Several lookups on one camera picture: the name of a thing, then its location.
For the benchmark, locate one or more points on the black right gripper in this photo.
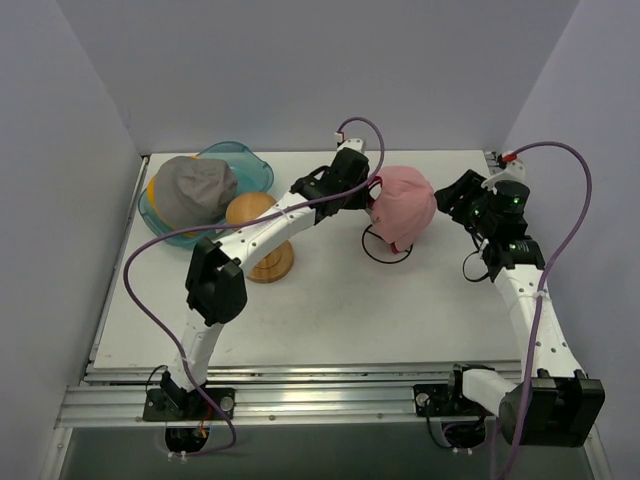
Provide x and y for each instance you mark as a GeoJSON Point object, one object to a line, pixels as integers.
{"type": "Point", "coordinates": [458, 198]}

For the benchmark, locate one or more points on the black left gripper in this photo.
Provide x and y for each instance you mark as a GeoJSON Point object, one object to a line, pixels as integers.
{"type": "Point", "coordinates": [363, 189]}

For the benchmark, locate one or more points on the light pink baseball cap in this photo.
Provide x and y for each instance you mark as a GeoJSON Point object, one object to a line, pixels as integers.
{"type": "Point", "coordinates": [408, 185]}

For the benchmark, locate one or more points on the grey bucket hat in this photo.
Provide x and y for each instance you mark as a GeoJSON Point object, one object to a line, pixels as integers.
{"type": "Point", "coordinates": [209, 179]}

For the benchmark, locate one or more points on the yellow bucket hat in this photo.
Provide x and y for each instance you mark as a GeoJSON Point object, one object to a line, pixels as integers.
{"type": "Point", "coordinates": [177, 207]}

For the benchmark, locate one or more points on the magenta baseball cap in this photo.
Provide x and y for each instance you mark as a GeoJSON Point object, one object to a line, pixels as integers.
{"type": "Point", "coordinates": [392, 223]}

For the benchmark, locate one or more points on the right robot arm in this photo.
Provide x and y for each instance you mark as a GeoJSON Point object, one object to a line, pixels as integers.
{"type": "Point", "coordinates": [555, 403]}

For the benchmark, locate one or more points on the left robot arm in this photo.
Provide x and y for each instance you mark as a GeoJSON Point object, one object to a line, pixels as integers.
{"type": "Point", "coordinates": [216, 289]}

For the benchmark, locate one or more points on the wooden mushroom hat stand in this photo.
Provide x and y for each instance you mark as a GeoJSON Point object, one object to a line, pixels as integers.
{"type": "Point", "coordinates": [279, 261]}

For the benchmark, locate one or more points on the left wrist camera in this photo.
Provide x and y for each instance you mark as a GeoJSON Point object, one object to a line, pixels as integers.
{"type": "Point", "coordinates": [344, 143]}

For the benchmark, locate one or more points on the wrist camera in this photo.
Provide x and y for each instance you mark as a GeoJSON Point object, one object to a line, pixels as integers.
{"type": "Point", "coordinates": [505, 166]}
{"type": "Point", "coordinates": [344, 143]}

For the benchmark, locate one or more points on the black wire hat stand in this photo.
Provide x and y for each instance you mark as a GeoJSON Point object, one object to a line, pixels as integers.
{"type": "Point", "coordinates": [377, 250]}

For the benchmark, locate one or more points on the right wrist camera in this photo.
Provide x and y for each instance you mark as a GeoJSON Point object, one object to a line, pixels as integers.
{"type": "Point", "coordinates": [505, 166]}

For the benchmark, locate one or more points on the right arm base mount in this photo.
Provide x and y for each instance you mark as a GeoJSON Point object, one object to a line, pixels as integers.
{"type": "Point", "coordinates": [435, 400]}

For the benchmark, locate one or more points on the aluminium frame rail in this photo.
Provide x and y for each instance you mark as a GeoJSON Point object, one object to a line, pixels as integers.
{"type": "Point", "coordinates": [265, 396]}

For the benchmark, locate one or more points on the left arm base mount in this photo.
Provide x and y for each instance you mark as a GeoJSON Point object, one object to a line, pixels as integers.
{"type": "Point", "coordinates": [159, 408]}

